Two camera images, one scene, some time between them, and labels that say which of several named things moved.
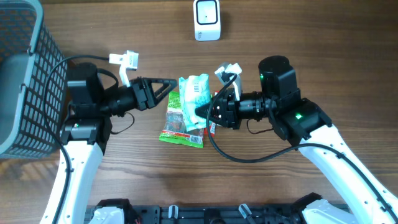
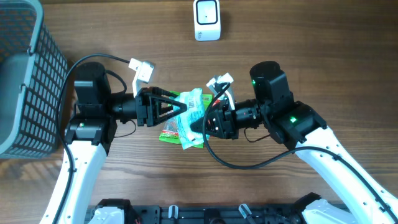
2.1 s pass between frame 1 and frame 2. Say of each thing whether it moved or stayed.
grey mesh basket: stayed
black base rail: stayed
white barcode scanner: stayed
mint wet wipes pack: moved
